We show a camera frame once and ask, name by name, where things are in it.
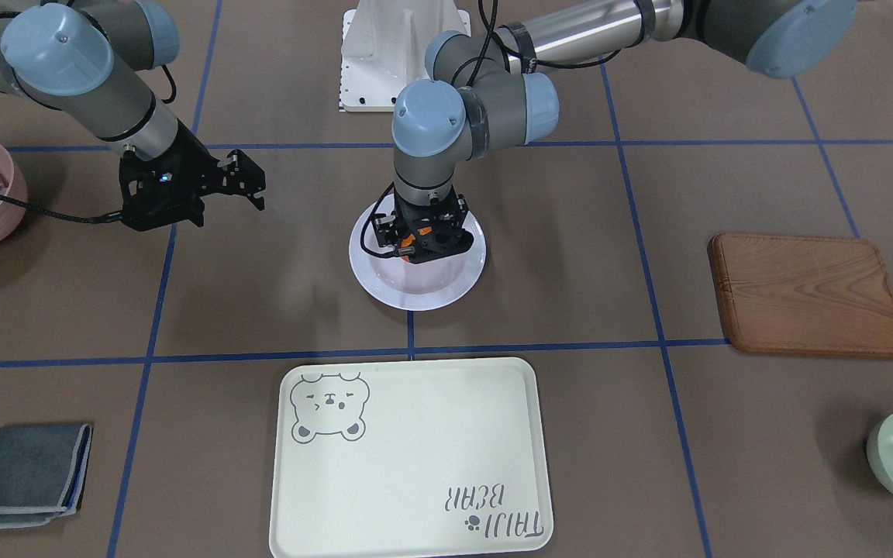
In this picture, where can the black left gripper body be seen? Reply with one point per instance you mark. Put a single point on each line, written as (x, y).
(389, 230)

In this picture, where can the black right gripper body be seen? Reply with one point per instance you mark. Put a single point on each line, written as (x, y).
(192, 168)

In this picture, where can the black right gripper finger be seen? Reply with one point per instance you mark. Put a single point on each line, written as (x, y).
(238, 174)
(189, 211)

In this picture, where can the orange fruit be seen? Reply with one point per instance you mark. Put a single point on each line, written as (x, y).
(416, 237)

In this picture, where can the white round plate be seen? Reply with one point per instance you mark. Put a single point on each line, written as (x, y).
(416, 287)

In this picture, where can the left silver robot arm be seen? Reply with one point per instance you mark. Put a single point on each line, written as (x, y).
(493, 91)

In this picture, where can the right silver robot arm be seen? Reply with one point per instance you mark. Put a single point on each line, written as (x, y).
(84, 59)

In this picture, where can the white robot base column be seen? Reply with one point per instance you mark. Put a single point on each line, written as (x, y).
(384, 46)

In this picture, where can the cream bear tray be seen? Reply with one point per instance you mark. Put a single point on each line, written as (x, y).
(413, 459)

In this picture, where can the brown wooden tray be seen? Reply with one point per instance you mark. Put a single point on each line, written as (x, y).
(808, 295)

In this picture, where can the folded grey cloth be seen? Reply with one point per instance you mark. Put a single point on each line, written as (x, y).
(43, 468)

